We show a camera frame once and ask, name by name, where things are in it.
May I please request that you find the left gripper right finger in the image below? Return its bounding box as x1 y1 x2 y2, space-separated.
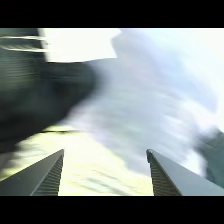
145 148 224 197

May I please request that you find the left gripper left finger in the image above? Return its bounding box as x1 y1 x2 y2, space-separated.
0 148 65 197

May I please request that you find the dark garment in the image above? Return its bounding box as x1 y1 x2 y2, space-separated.
0 28 99 155

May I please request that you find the pale blue garment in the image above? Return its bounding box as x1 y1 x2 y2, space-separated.
61 29 224 178

